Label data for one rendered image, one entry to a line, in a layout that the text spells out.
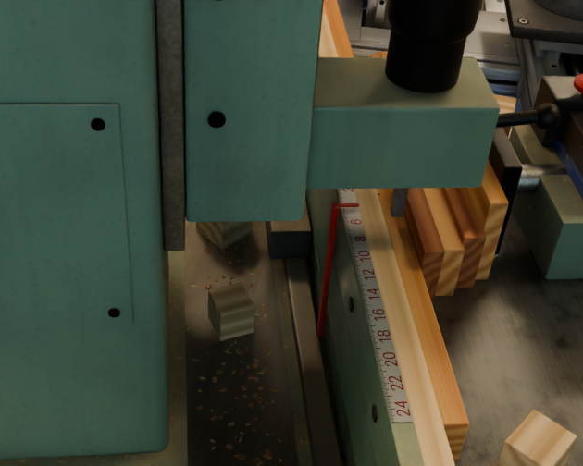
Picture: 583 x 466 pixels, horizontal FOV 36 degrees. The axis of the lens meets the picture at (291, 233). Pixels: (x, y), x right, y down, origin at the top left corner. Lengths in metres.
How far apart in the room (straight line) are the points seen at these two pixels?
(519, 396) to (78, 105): 0.36
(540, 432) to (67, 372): 0.32
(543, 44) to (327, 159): 0.79
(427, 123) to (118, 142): 0.22
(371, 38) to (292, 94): 0.89
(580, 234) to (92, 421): 0.40
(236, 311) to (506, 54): 0.80
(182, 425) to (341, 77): 0.30
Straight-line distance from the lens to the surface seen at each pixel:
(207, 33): 0.53
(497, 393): 0.67
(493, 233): 0.72
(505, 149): 0.73
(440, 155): 0.64
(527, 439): 0.59
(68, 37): 0.49
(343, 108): 0.61
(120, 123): 0.51
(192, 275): 0.86
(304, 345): 0.79
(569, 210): 0.74
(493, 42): 1.49
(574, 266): 0.77
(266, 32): 0.53
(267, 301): 0.84
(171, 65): 0.53
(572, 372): 0.70
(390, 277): 0.66
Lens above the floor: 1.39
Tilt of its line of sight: 40 degrees down
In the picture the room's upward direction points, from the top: 5 degrees clockwise
